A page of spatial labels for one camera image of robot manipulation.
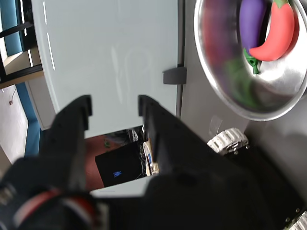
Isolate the red toy chilli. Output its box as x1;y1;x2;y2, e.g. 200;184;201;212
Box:
249;0;300;62

